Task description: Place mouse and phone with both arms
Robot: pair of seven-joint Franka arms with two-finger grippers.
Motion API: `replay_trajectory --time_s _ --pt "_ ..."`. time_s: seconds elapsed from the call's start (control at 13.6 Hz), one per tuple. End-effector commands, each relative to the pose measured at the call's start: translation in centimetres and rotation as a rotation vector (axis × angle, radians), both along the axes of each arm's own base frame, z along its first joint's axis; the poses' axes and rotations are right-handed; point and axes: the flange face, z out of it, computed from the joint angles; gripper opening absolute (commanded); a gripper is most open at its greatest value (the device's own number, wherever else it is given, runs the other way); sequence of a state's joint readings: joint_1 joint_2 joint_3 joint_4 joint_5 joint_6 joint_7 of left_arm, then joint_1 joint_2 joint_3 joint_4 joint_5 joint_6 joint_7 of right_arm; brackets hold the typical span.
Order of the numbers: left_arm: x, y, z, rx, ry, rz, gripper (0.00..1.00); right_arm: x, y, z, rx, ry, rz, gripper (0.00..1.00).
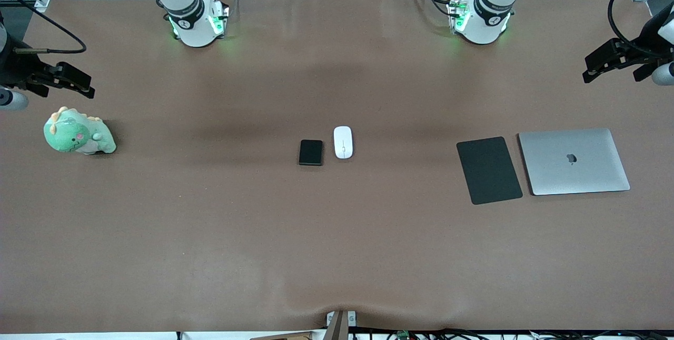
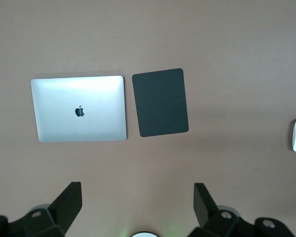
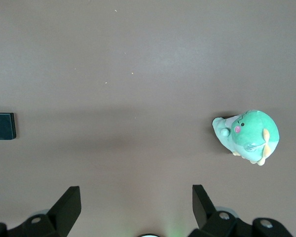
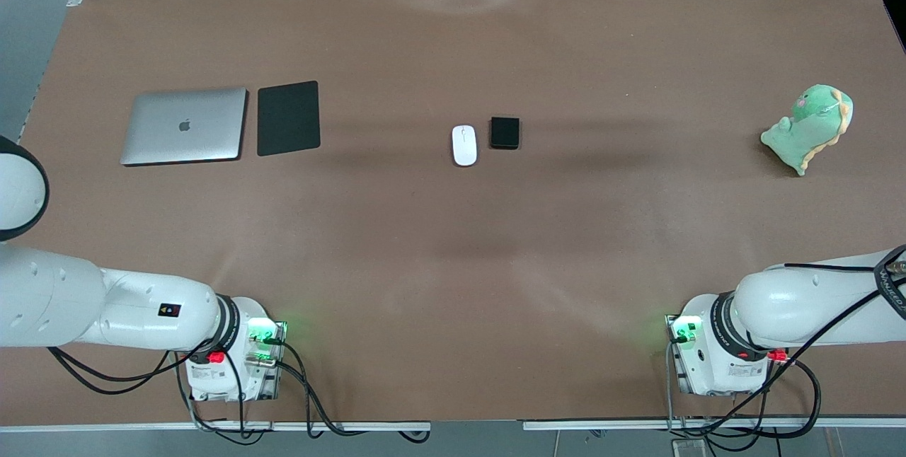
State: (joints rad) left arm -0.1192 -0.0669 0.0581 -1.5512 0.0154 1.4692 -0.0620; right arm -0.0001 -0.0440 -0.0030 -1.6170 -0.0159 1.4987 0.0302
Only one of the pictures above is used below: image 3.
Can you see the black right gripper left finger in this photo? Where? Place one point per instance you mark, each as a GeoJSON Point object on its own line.
{"type": "Point", "coordinates": [61, 214]}

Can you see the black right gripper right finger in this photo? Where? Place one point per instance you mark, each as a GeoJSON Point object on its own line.
{"type": "Point", "coordinates": [207, 217]}

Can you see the small black box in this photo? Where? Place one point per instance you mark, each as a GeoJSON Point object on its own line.
{"type": "Point", "coordinates": [1, 126]}

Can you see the green dinosaur plush toy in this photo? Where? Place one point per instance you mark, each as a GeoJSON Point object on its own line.
{"type": "Point", "coordinates": [251, 130]}

